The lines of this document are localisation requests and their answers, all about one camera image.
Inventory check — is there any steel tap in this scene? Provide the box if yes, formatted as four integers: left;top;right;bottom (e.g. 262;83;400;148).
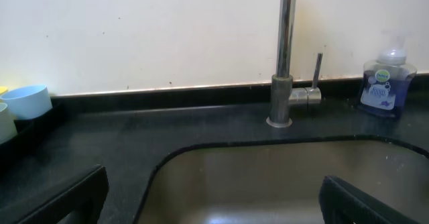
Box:
265;0;324;129

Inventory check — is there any blue soap bottle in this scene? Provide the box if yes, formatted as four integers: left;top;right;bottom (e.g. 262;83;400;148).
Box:
355;31;418;119

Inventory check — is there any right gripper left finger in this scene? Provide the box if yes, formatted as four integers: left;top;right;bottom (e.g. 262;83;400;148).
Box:
0;164;109;224

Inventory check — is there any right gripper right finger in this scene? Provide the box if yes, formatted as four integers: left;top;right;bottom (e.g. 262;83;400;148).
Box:
318;174;422;224

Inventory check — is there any green cup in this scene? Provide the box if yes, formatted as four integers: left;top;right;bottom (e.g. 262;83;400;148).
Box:
0;102;18;145

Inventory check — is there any black tray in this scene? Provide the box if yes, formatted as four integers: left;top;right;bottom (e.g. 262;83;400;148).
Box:
0;101;64;174

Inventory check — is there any steel sink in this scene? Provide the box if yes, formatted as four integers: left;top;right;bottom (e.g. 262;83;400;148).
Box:
133;135;429;224

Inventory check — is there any blue cup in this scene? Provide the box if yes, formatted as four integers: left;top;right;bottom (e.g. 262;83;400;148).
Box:
0;85;54;121

